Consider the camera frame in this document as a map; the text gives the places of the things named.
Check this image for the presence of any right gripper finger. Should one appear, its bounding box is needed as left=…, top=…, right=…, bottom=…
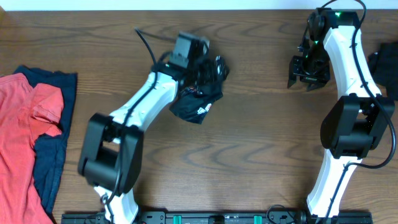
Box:
left=287, top=56, right=301, bottom=88
left=307, top=80, right=328, bottom=91

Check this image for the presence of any black patterned sports jersey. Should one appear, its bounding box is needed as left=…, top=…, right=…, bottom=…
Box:
left=169, top=56, right=229, bottom=124

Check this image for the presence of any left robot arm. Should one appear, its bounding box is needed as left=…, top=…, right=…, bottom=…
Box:
left=78, top=56, right=229, bottom=223

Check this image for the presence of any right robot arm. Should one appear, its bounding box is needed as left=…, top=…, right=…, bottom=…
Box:
left=288, top=6, right=395, bottom=223

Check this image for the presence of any black garment at right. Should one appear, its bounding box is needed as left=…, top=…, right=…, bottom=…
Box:
left=368, top=42, right=397, bottom=101

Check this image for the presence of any navy blue shirt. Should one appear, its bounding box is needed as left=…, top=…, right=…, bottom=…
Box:
left=15, top=65, right=77, bottom=216

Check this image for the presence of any red shirt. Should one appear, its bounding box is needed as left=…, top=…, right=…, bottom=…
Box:
left=1, top=73, right=64, bottom=223

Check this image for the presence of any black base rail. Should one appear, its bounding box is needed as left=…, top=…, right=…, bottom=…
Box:
left=61, top=210, right=373, bottom=224

